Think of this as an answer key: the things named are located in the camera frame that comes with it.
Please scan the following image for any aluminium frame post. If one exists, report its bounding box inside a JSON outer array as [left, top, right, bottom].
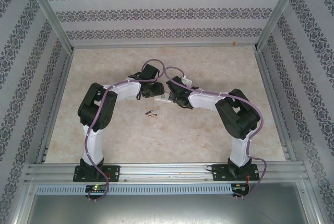
[[21, 0, 75, 54], [297, 182, 329, 224], [10, 179, 34, 224], [253, 0, 306, 52]]

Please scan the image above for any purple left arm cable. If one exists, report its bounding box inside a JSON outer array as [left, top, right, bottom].
[[85, 59, 165, 202]]

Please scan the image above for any wide aluminium mounting rail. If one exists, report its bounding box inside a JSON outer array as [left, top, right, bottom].
[[25, 162, 306, 183]]

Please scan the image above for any aluminium frame rail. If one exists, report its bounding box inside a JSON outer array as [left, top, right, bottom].
[[71, 45, 258, 51], [35, 49, 76, 164], [254, 48, 298, 162]]

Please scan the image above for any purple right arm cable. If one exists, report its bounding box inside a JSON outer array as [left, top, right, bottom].
[[164, 67, 268, 198]]

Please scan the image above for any grey slotted cable duct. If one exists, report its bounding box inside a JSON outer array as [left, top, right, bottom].
[[35, 184, 233, 195]]

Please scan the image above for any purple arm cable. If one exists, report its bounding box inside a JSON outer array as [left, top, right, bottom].
[[164, 67, 268, 198], [85, 59, 165, 202]]

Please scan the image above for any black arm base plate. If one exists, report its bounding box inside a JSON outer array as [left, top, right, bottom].
[[211, 163, 260, 182], [73, 165, 121, 183]]

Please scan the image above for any grey metal sheet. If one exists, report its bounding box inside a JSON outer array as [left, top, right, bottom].
[[26, 194, 320, 224]]

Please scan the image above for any white remote control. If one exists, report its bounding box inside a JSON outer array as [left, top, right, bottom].
[[153, 94, 173, 104]]

